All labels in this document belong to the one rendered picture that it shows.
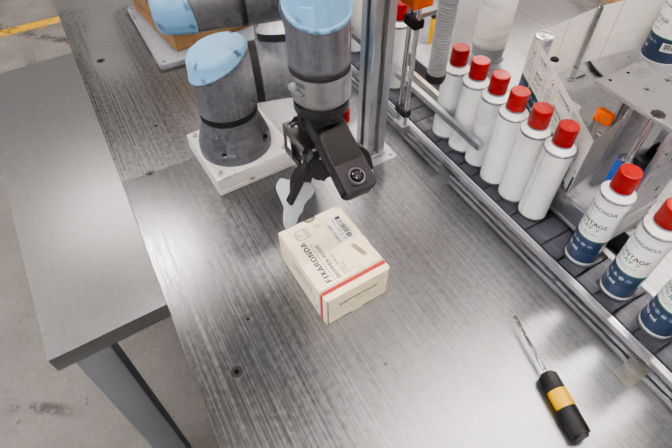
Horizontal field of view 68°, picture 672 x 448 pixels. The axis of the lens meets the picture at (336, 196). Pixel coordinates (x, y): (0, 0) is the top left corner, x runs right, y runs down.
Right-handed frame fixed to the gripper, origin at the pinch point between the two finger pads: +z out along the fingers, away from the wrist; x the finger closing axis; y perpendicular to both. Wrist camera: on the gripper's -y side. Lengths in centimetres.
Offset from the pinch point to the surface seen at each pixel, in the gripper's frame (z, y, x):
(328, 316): 14.7, -7.6, 5.7
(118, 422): 100, 38, 55
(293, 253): 9.9, 3.2, 5.9
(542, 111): -7.8, -5.8, -36.0
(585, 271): 13.7, -24.0, -35.2
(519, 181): 6.9, -6.6, -35.3
